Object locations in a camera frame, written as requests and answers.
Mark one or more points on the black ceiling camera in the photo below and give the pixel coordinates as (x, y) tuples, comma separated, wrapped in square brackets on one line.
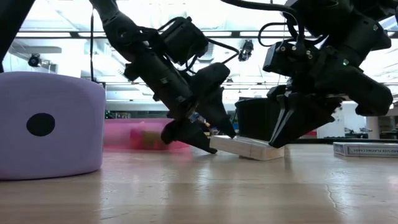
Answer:
[(246, 49), (34, 60)]

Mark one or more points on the blue playing card deck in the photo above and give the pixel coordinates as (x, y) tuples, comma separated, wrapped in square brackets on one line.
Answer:
[(363, 150)]

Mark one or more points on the black metal table frame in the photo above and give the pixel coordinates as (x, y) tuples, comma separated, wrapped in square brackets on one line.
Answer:
[(342, 141)]

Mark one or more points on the black round pot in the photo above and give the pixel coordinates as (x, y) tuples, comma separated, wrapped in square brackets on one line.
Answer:
[(252, 118)]

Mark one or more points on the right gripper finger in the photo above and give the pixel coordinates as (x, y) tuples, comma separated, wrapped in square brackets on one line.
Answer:
[(283, 118), (314, 115)]

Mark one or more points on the small green toy brick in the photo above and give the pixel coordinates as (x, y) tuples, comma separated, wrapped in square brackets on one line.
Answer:
[(152, 140)]

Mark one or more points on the pink translucent plastic bin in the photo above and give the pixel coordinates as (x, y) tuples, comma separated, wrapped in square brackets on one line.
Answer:
[(118, 133)]

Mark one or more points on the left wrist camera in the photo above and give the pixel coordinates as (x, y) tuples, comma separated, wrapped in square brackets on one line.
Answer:
[(183, 40)]

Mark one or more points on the white wooden block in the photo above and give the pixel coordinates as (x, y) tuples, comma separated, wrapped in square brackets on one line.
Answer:
[(248, 149)]

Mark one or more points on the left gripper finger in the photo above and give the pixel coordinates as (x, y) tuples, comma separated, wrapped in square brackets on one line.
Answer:
[(213, 99), (186, 133)]

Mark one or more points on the purple foam die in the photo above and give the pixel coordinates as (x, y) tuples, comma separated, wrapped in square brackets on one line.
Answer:
[(77, 140)]

